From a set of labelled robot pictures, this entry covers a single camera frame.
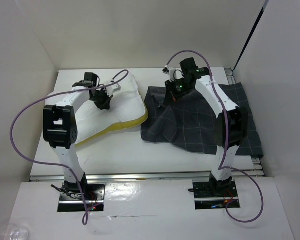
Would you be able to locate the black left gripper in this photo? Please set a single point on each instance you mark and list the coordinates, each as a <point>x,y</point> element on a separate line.
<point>105,104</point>

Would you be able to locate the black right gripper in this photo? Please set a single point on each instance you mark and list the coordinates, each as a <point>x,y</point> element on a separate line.
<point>170,95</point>

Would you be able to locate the white pillow yellow edge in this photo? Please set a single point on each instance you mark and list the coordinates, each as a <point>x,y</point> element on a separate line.
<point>127,110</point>

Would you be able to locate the dark grey checked pillowcase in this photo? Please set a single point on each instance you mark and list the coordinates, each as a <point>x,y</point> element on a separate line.
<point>189,123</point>

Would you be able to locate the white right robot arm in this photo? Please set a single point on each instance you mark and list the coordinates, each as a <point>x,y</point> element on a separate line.
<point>231,124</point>

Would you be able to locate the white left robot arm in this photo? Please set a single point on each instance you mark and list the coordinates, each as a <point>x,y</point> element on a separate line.
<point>60,128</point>

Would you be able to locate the clear plastic object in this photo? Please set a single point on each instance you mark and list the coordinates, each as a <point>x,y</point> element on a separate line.
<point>14,232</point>

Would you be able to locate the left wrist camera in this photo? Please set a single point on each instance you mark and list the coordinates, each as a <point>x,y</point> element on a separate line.
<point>112,87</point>

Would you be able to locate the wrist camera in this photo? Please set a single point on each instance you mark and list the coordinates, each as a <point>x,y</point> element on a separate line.
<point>112,87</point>
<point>170,71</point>

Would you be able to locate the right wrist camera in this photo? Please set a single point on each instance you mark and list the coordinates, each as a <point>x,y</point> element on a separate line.
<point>170,71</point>

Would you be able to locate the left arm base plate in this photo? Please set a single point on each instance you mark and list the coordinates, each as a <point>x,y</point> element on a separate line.
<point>70,202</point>

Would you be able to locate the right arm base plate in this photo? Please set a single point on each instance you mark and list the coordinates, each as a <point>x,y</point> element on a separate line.
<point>205,199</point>

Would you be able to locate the aluminium rail frame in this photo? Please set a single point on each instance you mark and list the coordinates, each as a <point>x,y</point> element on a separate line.
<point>123,154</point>

